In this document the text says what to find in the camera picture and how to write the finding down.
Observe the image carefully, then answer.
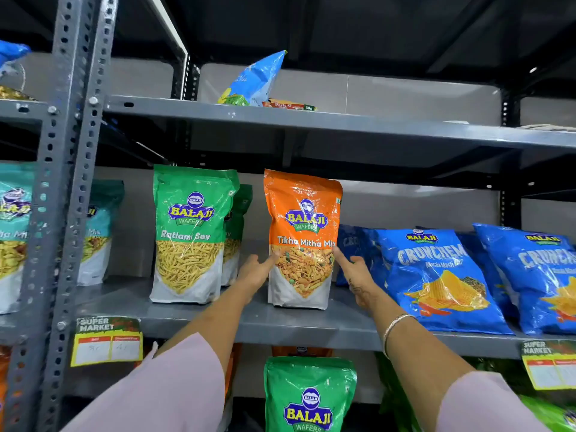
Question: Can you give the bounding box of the person's right hand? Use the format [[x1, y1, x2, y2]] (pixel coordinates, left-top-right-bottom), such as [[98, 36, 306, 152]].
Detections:
[[332, 246, 383, 311]]

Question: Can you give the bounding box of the yellow green price label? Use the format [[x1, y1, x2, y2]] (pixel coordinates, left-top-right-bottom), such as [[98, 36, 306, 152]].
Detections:
[[70, 316, 144, 368], [521, 339, 576, 391]]

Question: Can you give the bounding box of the person's left hand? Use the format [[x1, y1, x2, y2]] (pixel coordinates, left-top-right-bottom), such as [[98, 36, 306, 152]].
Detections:
[[234, 252, 280, 297]]

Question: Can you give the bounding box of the teal snack mix packet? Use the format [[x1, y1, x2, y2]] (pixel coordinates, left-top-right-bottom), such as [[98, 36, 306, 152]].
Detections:
[[76, 179, 125, 287], [0, 163, 37, 315]]

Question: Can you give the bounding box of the grey metal shelf rack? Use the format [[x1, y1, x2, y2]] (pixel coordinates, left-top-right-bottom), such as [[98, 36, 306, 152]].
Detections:
[[0, 0, 576, 432]]

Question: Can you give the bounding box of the pink right sleeve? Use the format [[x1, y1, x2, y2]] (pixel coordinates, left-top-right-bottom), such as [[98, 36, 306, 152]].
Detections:
[[435, 371, 552, 432]]

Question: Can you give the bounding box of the silver bangle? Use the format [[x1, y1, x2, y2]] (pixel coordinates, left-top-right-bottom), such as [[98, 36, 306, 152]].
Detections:
[[382, 313, 418, 360]]

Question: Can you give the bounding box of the pink sleeve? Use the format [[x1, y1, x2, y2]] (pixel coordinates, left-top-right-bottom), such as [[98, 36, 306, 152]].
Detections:
[[60, 333, 226, 432], [435, 371, 552, 432]]

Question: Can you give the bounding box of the light blue snack packet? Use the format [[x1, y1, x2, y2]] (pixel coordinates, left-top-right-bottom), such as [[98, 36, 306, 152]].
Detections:
[[218, 50, 288, 107], [0, 39, 32, 78]]

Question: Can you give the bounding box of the pink left sleeve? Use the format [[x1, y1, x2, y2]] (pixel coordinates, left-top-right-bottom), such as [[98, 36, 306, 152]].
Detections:
[[60, 333, 226, 432]]

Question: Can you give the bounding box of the blue chips packet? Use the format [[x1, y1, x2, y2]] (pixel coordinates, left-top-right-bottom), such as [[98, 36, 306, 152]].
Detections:
[[375, 228, 515, 336], [472, 223, 576, 335], [455, 232, 519, 321], [335, 225, 389, 287]]

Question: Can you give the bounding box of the green sev snack packet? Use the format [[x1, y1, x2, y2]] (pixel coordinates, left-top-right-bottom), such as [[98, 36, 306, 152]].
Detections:
[[149, 164, 240, 305], [220, 184, 253, 287]]

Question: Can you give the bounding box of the person's left forearm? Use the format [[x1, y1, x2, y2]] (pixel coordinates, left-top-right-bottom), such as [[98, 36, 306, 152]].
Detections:
[[157, 280, 266, 375]]

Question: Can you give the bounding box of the person's right forearm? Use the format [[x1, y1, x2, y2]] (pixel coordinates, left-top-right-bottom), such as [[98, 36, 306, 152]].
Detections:
[[360, 294, 478, 432]]

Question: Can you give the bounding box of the bright green snack packet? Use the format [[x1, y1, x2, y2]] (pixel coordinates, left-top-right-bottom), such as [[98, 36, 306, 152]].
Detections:
[[376, 352, 421, 432], [518, 394, 576, 432]]

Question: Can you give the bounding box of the orange snack mix packet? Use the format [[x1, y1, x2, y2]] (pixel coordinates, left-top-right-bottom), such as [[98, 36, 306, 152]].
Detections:
[[263, 169, 344, 311]]

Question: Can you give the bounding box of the red biscuit packet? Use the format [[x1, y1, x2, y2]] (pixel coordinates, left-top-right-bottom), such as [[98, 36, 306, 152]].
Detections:
[[262, 99, 317, 112]]

